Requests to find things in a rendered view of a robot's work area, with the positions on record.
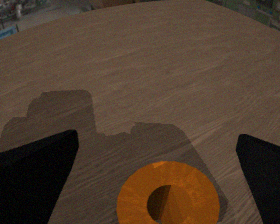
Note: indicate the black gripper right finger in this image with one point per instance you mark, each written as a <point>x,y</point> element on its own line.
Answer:
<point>260,162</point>

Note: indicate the orange knob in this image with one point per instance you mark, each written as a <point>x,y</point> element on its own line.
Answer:
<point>172,192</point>

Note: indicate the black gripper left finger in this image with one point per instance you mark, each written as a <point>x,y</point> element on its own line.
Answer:
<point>32,177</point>

